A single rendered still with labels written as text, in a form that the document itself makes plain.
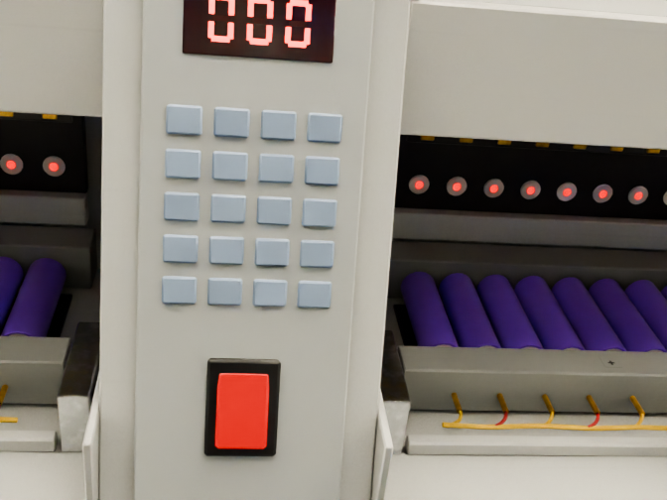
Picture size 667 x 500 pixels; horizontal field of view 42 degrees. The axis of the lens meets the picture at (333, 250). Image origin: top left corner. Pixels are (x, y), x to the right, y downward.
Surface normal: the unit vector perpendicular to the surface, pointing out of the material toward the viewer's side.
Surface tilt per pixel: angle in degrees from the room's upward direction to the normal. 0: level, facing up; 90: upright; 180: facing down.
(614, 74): 108
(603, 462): 18
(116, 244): 90
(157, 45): 90
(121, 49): 90
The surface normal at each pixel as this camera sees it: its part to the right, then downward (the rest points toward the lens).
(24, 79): 0.09, 0.50
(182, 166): 0.12, 0.21
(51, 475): 0.10, -0.87
